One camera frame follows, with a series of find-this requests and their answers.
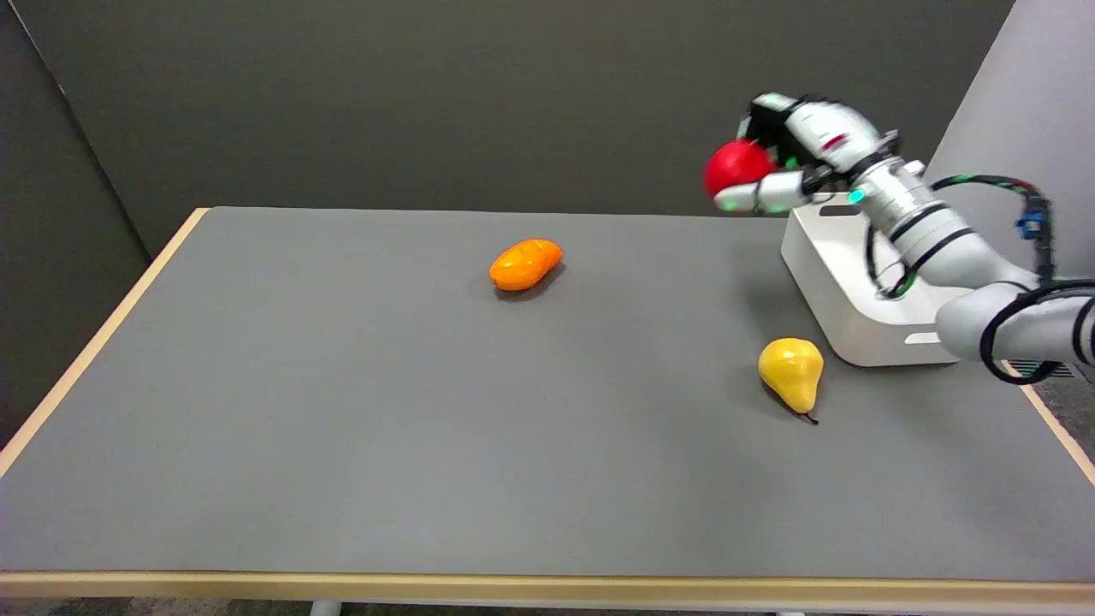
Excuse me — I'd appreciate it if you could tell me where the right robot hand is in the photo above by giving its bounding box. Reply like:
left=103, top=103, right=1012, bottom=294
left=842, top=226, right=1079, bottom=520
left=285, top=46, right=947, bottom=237
left=714, top=92, right=899, bottom=215

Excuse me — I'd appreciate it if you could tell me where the red tomato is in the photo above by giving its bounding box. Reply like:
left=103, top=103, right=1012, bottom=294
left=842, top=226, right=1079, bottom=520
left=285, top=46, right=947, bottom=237
left=703, top=139, right=778, bottom=199

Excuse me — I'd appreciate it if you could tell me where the white box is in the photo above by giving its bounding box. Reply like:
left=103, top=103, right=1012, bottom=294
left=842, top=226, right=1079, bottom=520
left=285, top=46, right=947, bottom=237
left=780, top=204, right=976, bottom=369

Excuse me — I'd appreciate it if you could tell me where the grey partition panel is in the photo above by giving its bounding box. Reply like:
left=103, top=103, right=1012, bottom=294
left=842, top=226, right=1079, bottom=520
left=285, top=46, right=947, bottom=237
left=920, top=0, right=1095, bottom=283

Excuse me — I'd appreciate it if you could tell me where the yellow pear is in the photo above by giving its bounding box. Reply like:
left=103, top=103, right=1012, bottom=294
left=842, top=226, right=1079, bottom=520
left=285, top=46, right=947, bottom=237
left=758, top=337, right=825, bottom=425

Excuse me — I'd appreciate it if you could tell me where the orange mango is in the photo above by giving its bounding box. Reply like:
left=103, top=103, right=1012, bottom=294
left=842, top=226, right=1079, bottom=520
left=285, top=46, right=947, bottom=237
left=488, top=239, right=565, bottom=293

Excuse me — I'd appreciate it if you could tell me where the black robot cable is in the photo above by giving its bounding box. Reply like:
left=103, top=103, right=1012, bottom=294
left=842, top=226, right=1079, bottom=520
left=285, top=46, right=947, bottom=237
left=864, top=175, right=1095, bottom=384

